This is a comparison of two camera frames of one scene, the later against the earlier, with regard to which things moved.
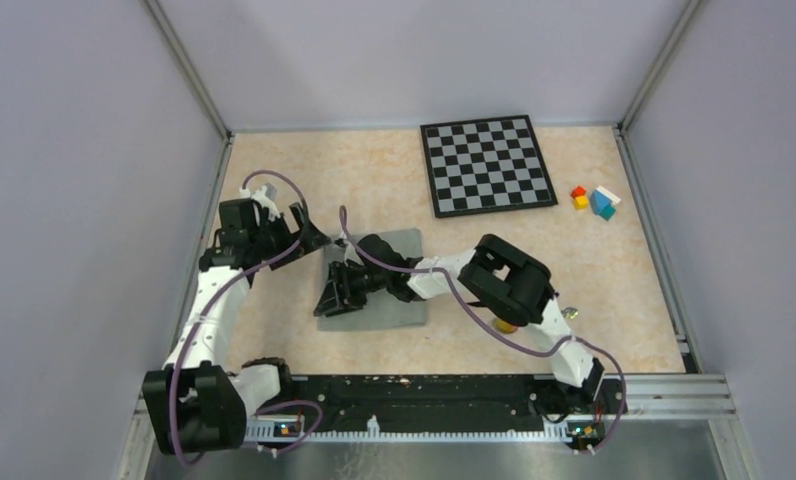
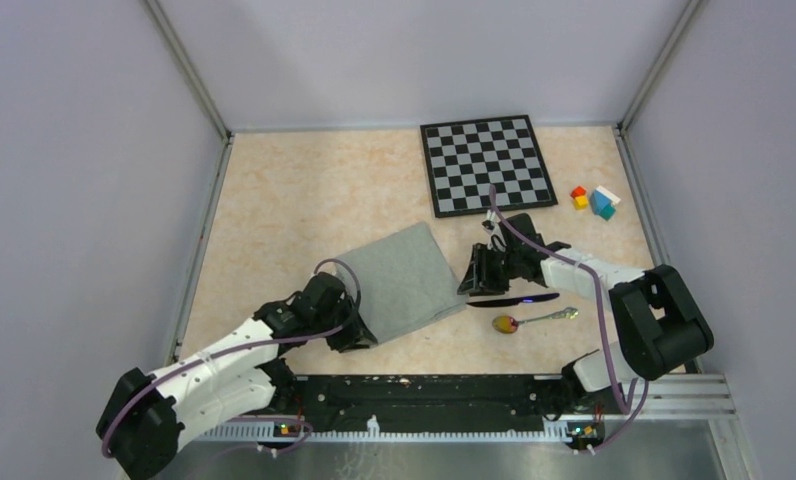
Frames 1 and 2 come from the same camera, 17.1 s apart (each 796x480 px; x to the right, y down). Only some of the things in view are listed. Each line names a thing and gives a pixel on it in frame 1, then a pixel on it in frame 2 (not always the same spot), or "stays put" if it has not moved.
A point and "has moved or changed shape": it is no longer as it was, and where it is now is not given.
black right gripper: (339, 294) to (479, 280)
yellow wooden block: (581, 202) stays put
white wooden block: (611, 196) stays put
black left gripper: (311, 241) to (355, 336)
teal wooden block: (607, 212) stays put
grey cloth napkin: (382, 308) has moved or changed shape
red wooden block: (578, 191) stays put
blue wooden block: (599, 201) stays put
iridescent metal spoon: (504, 327) stays put
